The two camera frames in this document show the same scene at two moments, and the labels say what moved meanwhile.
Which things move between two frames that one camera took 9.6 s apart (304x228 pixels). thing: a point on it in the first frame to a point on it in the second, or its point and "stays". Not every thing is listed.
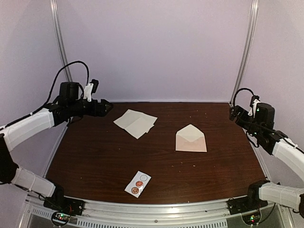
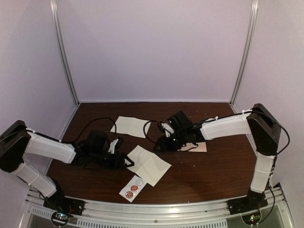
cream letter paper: x=141 y=126 to x=147 y=166
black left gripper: x=101 y=112 to x=115 y=166
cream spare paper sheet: x=130 y=116 to x=131 y=126
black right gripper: x=237 y=109 to x=165 y=146
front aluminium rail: x=110 y=214 stays
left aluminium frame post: x=54 y=6 stays
